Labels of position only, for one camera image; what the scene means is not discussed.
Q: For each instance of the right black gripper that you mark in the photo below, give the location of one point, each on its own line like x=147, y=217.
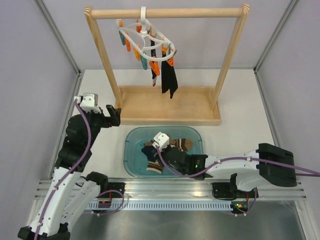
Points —
x=168, y=147

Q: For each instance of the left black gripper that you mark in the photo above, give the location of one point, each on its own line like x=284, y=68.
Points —
x=115, y=113

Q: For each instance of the brown striped sock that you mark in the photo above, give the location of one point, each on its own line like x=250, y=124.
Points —
x=183, y=144
x=153, y=166

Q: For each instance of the navy patterned sock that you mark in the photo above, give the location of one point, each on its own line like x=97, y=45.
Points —
x=151, y=153
x=154, y=68

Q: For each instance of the black sock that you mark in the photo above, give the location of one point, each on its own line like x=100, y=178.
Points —
x=168, y=79

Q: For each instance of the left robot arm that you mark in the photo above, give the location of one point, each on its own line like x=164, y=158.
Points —
x=58, y=213

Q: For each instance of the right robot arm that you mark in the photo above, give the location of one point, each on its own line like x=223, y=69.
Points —
x=268, y=164

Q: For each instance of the white clip hanger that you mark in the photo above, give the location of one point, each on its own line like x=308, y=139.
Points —
x=141, y=37

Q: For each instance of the teal plastic bin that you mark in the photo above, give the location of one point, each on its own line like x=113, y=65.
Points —
x=136, y=162

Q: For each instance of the wooden hanging rack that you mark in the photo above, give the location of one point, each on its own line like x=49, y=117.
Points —
x=190, y=105

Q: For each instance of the aluminium mounting rail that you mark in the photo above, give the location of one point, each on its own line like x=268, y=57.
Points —
x=189, y=189

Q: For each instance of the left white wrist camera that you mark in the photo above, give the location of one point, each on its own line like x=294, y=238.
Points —
x=88, y=102

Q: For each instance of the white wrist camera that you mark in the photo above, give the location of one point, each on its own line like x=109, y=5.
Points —
x=161, y=141
x=88, y=102

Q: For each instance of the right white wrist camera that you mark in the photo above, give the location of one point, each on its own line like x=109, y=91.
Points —
x=161, y=141

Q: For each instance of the white slotted cable duct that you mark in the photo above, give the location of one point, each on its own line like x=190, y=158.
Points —
x=165, y=205

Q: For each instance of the left aluminium frame post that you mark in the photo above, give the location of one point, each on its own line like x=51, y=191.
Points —
x=57, y=34

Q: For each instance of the aluminium frame post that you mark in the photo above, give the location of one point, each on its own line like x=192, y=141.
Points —
x=276, y=33
x=57, y=34

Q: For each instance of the right aluminium frame post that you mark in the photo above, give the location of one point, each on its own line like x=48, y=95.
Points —
x=276, y=33

